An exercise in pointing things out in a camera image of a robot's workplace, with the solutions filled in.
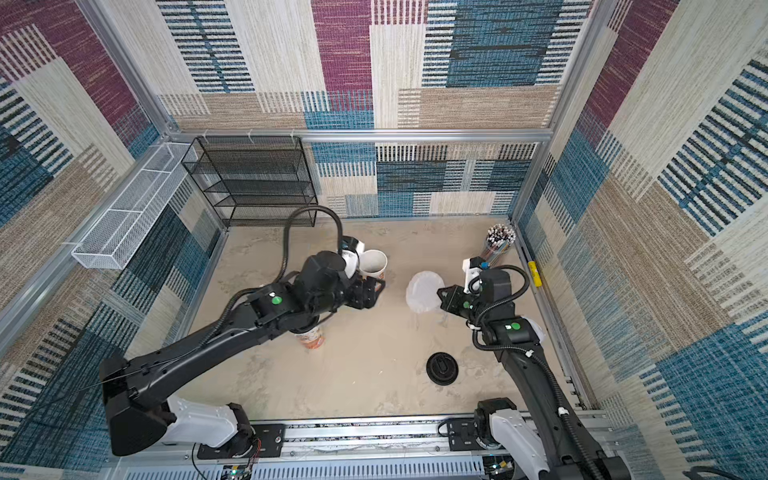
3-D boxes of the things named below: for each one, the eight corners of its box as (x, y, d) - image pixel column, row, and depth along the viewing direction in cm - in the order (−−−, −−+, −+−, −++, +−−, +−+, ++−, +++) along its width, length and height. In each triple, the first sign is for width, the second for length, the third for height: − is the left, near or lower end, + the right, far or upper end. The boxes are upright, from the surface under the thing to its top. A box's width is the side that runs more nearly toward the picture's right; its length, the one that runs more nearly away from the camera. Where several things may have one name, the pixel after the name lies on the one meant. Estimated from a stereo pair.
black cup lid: (427, 385, 84) (428, 382, 82) (425, 356, 89) (426, 352, 87) (459, 385, 84) (460, 382, 82) (454, 356, 89) (456, 352, 87)
